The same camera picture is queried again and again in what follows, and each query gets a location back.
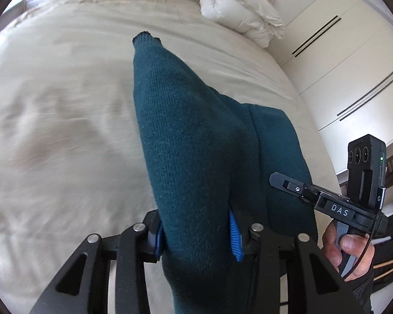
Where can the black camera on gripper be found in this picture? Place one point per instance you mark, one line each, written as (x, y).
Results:
(366, 171)

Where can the beige bed sheet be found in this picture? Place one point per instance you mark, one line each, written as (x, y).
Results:
(71, 161)

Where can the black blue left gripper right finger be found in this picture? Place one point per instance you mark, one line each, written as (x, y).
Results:
(287, 271)

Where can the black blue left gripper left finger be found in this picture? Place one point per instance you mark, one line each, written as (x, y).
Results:
(81, 285)

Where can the cream wardrobe with black handles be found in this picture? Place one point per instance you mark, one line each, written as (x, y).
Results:
(338, 54)

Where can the white rolled duvet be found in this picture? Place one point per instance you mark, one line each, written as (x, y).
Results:
(255, 19)

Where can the dark teal knit sweater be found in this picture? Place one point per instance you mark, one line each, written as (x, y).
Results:
(205, 151)

